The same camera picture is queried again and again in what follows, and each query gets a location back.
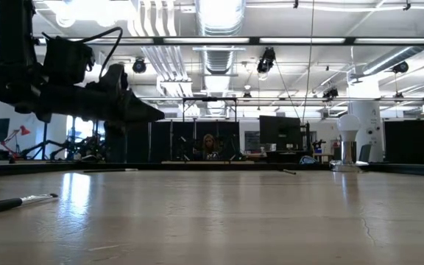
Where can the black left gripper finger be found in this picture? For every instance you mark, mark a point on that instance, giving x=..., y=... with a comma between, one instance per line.
x=138, y=110

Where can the makeup brush round black head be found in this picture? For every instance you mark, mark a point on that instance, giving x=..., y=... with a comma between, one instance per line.
x=289, y=171

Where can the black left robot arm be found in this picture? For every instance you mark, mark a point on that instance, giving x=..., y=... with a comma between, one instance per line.
x=17, y=81

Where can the black background robot rig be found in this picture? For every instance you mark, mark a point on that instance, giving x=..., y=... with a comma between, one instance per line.
x=83, y=145

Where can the black ceiling spotlight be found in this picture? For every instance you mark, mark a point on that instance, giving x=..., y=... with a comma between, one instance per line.
x=139, y=66
x=329, y=92
x=399, y=67
x=267, y=60

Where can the red desk lamp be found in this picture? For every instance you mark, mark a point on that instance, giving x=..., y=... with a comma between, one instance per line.
x=24, y=130

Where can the person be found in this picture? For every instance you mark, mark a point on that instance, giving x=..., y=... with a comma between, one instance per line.
x=210, y=145

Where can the dark notice board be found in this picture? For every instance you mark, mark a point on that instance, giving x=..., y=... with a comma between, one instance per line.
x=251, y=140

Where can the black monitor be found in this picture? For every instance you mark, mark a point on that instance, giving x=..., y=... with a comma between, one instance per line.
x=280, y=132

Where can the blue white bag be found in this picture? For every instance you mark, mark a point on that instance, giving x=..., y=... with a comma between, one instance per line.
x=307, y=160

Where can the white bulb lamp chrome base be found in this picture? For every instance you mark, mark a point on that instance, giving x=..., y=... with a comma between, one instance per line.
x=348, y=125

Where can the white round column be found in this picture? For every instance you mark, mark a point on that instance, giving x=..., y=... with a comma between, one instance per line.
x=372, y=121

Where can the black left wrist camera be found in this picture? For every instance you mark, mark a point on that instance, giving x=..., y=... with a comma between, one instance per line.
x=114, y=79

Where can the black partition wall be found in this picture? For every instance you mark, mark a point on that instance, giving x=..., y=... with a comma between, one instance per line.
x=405, y=141
x=160, y=141

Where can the black gantry frame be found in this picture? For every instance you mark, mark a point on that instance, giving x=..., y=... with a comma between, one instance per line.
x=209, y=99

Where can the black aluminium table frame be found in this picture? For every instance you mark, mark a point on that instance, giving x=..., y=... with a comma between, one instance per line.
x=197, y=166

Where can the silver ventilation duct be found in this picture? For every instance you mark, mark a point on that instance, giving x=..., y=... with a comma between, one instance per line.
x=219, y=22

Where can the black overhead rail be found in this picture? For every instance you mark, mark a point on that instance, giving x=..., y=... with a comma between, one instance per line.
x=254, y=40

